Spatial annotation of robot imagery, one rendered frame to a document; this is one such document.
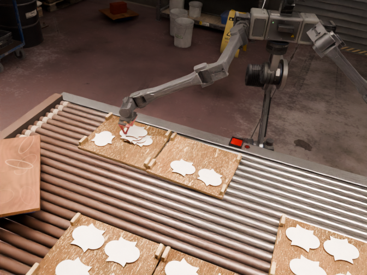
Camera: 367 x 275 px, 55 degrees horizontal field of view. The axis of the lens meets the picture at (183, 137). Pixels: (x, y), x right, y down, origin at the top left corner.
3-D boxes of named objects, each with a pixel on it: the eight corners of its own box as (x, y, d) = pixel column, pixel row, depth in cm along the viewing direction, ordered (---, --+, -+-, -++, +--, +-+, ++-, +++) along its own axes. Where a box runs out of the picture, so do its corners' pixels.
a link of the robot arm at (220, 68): (228, 82, 174) (220, 64, 169) (203, 86, 182) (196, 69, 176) (249, 39, 204) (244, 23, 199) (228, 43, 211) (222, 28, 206)
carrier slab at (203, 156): (174, 136, 208) (175, 133, 207) (242, 157, 197) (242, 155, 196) (146, 172, 182) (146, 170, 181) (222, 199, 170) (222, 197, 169)
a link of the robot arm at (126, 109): (147, 103, 193) (140, 90, 188) (143, 114, 184) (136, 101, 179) (128, 109, 196) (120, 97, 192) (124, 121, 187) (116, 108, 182)
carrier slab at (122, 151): (111, 116, 219) (111, 114, 218) (172, 135, 209) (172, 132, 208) (77, 148, 193) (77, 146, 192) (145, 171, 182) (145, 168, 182)
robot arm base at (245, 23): (247, 36, 214) (250, 17, 207) (247, 42, 208) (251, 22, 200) (232, 35, 214) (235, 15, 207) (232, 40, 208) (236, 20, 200)
